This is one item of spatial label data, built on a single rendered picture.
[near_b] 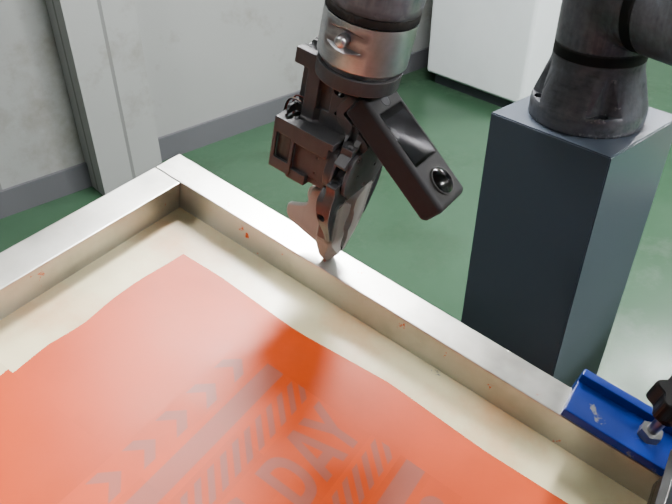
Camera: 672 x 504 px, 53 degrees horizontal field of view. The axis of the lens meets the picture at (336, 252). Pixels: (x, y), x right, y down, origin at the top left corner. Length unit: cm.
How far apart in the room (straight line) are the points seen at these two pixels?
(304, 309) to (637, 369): 184
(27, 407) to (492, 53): 358
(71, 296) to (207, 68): 285
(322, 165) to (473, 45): 348
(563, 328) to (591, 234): 16
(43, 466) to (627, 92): 75
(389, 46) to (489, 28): 343
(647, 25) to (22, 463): 74
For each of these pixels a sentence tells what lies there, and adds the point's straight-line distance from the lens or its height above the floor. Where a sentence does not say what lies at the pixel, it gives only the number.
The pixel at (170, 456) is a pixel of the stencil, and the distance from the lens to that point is 57.
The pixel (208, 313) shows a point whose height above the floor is 116.
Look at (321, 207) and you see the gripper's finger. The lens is 59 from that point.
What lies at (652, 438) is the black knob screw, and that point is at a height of 112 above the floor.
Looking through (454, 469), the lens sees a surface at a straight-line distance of 61.
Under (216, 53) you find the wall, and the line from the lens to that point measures 348.
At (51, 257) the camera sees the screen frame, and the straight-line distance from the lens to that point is 66.
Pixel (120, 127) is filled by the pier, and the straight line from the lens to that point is 313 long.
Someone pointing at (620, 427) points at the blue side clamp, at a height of 112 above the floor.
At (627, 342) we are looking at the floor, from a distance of 250.
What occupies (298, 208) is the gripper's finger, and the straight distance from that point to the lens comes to 64.
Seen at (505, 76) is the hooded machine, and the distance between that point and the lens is 394.
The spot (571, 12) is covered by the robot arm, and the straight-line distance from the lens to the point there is 90.
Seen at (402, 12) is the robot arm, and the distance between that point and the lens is 51.
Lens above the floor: 158
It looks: 36 degrees down
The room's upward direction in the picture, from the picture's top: straight up
